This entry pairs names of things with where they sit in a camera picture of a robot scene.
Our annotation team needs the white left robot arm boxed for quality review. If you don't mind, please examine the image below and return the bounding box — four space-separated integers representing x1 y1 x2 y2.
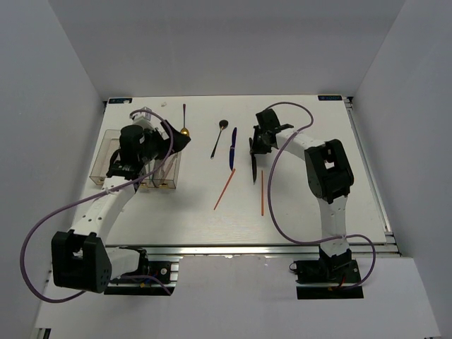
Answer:
51 121 191 293

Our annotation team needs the gold spoon purple handle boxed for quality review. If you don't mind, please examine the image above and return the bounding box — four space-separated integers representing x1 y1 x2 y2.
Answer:
180 103 190 136

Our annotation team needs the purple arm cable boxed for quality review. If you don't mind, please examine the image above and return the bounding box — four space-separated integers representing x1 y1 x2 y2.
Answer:
19 109 174 304
266 102 376 291

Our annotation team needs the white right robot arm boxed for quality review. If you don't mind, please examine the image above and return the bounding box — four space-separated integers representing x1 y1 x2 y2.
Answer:
250 108 354 282

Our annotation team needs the orange chopstick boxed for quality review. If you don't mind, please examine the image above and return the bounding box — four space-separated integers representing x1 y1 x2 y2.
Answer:
213 168 236 210
261 170 265 217

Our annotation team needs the blue knife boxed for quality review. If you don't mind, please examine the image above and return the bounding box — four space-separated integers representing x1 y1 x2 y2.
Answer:
229 127 237 171

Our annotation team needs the aluminium table frame rail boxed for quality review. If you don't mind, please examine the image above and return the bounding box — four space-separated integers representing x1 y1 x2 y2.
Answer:
100 95 389 247

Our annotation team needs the blue label corner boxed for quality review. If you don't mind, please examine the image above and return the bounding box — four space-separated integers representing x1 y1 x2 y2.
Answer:
108 97 133 105
317 95 343 101

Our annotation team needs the blue label right corner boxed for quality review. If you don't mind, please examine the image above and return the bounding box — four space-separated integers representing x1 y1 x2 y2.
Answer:
317 95 343 101

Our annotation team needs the black knife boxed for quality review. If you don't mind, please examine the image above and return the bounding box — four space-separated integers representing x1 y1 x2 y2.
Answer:
249 138 257 184

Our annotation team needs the black spoon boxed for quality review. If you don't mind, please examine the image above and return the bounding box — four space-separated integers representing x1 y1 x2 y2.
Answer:
210 119 229 160

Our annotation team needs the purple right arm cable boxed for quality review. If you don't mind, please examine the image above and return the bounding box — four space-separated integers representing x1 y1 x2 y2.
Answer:
266 102 376 291

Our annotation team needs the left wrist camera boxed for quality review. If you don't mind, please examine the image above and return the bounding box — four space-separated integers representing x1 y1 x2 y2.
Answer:
129 107 154 130

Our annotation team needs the orange chopstick right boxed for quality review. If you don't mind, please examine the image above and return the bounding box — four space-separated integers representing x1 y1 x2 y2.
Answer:
261 170 265 217

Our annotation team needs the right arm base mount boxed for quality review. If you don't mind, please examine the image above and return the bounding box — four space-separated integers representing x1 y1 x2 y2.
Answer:
289 260 364 300

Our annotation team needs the orange chopstick left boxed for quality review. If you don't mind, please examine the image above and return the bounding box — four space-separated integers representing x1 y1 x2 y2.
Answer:
213 168 236 210

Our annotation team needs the blue label left corner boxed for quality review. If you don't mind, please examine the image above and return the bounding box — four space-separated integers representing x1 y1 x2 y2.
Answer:
108 97 133 105

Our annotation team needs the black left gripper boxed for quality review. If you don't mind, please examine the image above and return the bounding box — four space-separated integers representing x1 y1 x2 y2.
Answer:
138 120 190 165

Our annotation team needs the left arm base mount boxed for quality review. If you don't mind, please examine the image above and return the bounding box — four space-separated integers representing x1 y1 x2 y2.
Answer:
104 246 175 296

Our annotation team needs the clear container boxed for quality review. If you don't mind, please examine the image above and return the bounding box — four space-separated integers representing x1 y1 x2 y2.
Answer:
89 129 120 186
152 152 182 189

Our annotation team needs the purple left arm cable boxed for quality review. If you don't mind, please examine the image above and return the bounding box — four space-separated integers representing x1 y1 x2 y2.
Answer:
19 109 174 304

